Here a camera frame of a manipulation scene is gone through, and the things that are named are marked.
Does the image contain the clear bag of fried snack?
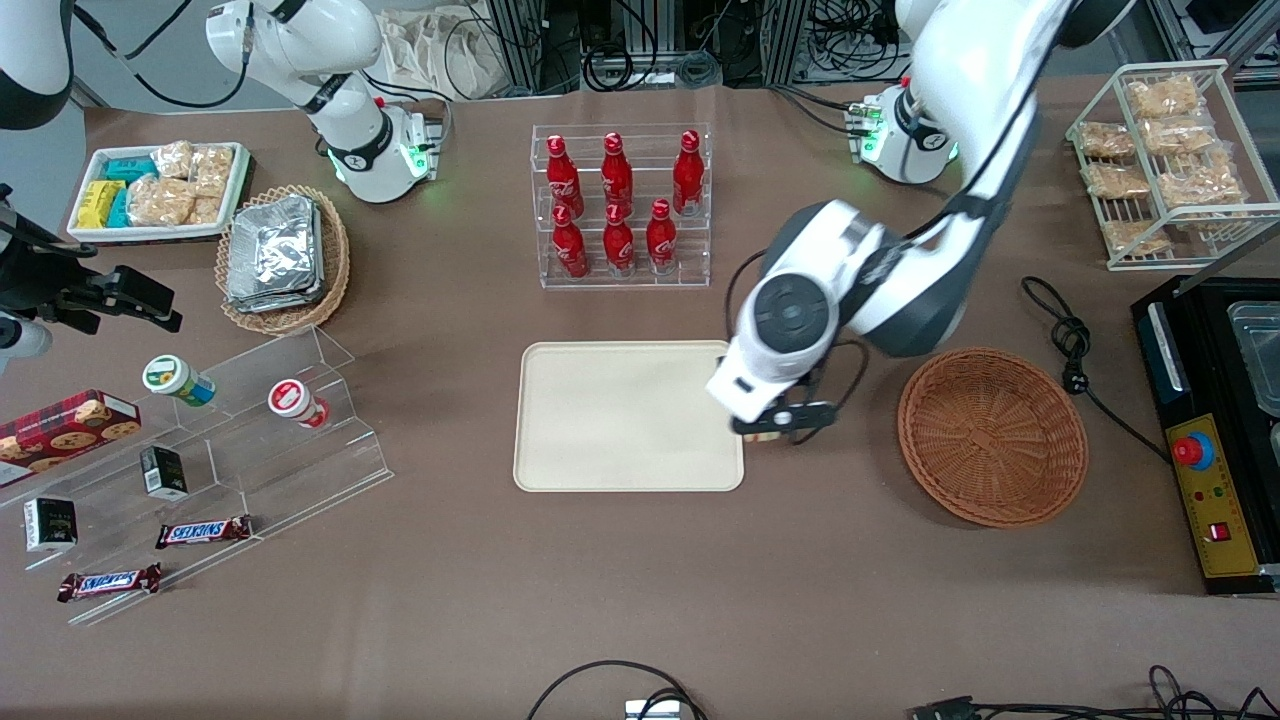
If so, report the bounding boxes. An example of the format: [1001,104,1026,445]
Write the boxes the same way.
[1127,74,1203,120]
[1102,217,1167,253]
[1084,163,1152,200]
[1079,121,1137,160]
[1140,117,1218,153]
[1157,150,1247,209]

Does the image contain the yellow snack pack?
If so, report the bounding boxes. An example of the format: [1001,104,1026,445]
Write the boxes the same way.
[76,180,127,229]

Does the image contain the black coiled floor cables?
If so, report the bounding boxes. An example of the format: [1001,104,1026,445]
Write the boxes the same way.
[582,38,723,93]

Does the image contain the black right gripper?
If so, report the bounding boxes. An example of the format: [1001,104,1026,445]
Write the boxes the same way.
[0,232,184,337]

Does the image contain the beige rectangular serving tray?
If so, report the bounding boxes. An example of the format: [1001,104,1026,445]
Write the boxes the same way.
[513,341,746,493]

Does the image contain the black machine housing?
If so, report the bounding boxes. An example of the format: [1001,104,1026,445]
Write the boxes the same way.
[1131,274,1280,598]

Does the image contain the clear metal insert container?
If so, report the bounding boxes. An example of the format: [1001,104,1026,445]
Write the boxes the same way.
[1227,301,1280,418]

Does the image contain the red plaid cookie box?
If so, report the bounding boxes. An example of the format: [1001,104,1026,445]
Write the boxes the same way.
[0,389,143,490]

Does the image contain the black looped table cable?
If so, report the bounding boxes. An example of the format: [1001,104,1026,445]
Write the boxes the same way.
[526,659,708,720]

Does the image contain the white rectangular snack tray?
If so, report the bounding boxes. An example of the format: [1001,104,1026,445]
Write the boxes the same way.
[67,142,252,245]

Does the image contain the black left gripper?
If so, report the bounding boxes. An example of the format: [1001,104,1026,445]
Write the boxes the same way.
[730,398,839,438]

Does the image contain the aluminium frame post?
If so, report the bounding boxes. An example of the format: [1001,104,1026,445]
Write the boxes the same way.
[763,0,812,87]
[484,0,548,97]

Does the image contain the small black white carton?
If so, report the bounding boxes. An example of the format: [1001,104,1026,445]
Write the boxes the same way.
[23,496,79,554]

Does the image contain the round brown wicker basket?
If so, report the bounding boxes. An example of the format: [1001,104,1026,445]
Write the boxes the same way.
[897,347,1089,529]

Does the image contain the green lid cup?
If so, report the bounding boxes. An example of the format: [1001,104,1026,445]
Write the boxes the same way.
[141,354,217,407]

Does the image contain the black power cable with plug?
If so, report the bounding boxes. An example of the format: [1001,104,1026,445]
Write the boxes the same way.
[1021,276,1173,463]

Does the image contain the red cola bottle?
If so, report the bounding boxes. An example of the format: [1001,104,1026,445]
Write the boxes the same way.
[672,130,706,217]
[603,203,637,277]
[546,135,585,219]
[601,132,635,216]
[552,205,591,280]
[646,199,679,275]

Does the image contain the red lid cup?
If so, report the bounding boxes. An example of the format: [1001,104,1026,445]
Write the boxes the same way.
[267,378,330,430]

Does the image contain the silver foil pack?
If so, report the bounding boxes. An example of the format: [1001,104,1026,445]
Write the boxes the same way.
[229,196,318,300]
[225,203,327,314]

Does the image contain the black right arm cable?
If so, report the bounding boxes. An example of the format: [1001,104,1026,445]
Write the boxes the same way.
[72,0,253,110]

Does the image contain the clear acrylic bottle rack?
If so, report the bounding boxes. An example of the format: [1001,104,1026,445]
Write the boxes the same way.
[531,124,712,291]

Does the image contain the yellow control panel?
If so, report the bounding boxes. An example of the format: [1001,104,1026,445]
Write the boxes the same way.
[1164,414,1264,580]

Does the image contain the black cable bundle with connector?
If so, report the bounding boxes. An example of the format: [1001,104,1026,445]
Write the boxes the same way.
[910,664,1280,720]

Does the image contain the white wire rack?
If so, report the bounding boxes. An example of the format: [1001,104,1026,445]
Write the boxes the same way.
[1065,59,1280,272]

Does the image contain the beige cloth bag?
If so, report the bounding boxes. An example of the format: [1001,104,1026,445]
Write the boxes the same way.
[378,10,513,102]

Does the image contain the clear acrylic step display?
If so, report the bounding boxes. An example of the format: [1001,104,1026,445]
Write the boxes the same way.
[0,324,395,628]

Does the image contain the oval wicker basket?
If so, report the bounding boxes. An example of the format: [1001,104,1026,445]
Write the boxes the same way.
[215,184,352,337]

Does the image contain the snickers chocolate bar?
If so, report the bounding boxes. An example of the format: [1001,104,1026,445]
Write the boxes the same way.
[155,515,255,551]
[56,563,164,604]

